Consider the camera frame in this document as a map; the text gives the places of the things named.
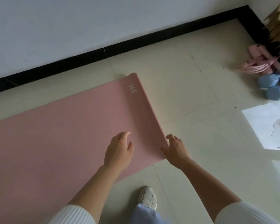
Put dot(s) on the person's left hand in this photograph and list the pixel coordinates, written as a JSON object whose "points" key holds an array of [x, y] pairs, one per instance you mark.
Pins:
{"points": [[117, 152]]}

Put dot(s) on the person's right hand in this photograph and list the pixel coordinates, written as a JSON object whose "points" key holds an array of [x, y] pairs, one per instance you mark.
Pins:
{"points": [[177, 151]]}

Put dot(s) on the person's left thumb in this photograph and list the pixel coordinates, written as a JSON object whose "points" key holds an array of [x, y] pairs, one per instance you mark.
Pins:
{"points": [[131, 148]]}

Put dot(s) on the person's right thumb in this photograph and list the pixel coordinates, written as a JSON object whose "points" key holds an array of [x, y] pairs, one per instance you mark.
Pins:
{"points": [[164, 152]]}

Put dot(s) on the pink yoga mat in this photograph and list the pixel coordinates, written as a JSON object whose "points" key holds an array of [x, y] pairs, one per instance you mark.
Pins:
{"points": [[60, 137]]}

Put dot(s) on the person's right forearm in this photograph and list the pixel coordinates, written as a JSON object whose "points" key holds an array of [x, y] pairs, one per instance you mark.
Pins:
{"points": [[205, 186]]}

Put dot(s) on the person's left forearm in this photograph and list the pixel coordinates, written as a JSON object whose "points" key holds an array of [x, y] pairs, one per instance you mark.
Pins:
{"points": [[93, 191]]}

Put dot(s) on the white sneaker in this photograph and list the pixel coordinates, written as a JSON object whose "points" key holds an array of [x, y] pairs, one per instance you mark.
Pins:
{"points": [[148, 197]]}

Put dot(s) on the light blue trouser leg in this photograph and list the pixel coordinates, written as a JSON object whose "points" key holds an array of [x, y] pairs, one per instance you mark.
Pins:
{"points": [[147, 216]]}

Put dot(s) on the white ribbed left sleeve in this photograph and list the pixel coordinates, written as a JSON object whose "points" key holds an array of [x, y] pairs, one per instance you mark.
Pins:
{"points": [[72, 215]]}

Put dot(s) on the white ribbed sleeve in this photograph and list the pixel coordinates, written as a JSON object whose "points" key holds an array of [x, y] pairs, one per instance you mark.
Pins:
{"points": [[242, 214], [72, 215]]}

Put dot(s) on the white ribbed right sleeve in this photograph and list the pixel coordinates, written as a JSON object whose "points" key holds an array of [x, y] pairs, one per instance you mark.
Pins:
{"points": [[242, 214]]}

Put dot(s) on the black baseboard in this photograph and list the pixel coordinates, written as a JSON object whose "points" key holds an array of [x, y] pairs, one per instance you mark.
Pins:
{"points": [[130, 47]]}

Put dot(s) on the blue dumbbell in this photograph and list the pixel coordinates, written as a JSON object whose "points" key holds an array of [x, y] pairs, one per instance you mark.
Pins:
{"points": [[276, 92], [269, 80]]}

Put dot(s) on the pink foam roller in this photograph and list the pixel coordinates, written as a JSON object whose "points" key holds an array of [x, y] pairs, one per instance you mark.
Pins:
{"points": [[270, 59]]}

